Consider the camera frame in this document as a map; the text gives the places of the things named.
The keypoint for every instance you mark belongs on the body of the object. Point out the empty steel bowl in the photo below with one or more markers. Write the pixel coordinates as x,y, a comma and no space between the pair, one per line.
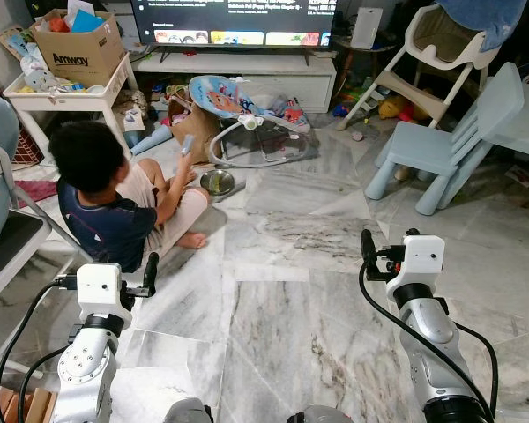
217,182

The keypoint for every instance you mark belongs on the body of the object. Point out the black flat screen television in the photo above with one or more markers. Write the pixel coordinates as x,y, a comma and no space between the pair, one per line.
234,18

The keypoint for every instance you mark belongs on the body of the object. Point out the yellow soft toy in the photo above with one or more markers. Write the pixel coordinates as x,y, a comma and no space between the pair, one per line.
392,108

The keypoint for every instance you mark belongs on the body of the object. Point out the white television cabinet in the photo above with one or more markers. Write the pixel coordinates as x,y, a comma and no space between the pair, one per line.
282,88

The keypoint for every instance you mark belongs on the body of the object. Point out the grey robot left leg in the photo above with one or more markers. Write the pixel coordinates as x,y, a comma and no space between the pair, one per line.
187,412

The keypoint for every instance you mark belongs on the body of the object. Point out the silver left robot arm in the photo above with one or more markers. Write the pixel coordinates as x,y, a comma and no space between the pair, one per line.
84,370

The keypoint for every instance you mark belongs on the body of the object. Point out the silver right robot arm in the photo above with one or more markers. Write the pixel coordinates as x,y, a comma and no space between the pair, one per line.
428,339

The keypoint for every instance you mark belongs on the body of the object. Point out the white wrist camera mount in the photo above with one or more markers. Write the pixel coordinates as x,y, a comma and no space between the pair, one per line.
97,286
425,260

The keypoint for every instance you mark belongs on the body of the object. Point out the brown Amway cardboard box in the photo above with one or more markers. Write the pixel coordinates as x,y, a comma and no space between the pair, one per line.
75,60

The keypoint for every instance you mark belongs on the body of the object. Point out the white baby high chair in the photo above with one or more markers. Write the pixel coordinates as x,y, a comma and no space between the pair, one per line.
450,44

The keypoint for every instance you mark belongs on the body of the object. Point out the blue patterned baby bouncer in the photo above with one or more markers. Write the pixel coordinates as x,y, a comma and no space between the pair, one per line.
225,97

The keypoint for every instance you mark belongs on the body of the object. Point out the child in dark navy shirt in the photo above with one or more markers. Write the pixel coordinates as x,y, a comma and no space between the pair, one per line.
106,225

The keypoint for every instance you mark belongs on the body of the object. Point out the white box-shaped device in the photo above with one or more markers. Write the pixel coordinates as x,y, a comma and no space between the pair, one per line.
368,28

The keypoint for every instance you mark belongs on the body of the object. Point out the red floor mat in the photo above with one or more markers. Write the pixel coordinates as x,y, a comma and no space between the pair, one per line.
37,190

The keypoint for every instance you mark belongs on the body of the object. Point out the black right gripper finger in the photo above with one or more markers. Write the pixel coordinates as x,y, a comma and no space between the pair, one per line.
413,233
369,247

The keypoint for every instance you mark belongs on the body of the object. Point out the grey robot leg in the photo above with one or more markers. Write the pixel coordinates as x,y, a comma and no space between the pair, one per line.
187,412
322,416

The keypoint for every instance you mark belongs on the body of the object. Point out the blue paper folder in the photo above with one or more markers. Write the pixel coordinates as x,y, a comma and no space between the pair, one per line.
85,21

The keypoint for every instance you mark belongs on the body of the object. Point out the brown paper bag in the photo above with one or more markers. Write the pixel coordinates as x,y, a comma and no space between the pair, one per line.
198,119

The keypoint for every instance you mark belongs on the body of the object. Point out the small white tray table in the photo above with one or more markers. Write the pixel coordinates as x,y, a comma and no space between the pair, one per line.
70,100

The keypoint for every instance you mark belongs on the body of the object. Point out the blue denim cloth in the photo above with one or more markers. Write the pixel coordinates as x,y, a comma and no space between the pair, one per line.
485,18

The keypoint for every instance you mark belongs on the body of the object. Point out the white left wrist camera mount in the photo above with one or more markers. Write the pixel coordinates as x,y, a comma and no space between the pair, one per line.
97,286

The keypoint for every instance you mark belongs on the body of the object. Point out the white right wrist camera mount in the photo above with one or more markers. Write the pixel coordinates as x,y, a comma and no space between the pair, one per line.
425,260

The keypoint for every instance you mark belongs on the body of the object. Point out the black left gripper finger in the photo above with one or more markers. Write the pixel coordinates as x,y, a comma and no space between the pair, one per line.
150,273

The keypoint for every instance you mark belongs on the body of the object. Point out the grey robot right leg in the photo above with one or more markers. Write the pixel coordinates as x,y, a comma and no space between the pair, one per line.
322,416

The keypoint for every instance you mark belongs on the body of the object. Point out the small pale blue card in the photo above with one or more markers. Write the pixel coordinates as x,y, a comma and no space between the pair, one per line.
187,145

